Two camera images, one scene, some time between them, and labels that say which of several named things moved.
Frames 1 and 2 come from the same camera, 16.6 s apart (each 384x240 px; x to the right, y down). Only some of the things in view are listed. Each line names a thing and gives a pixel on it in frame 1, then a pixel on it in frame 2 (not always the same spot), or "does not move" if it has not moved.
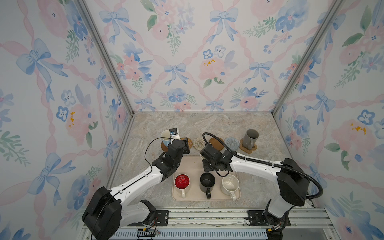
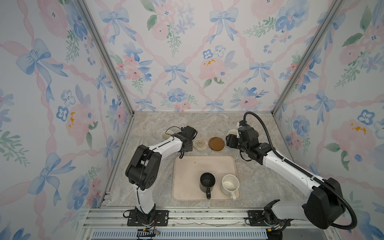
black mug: (207, 182) does not move
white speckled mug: (230, 184) does not move
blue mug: (166, 134) does not move
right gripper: (205, 165) -> (231, 140)
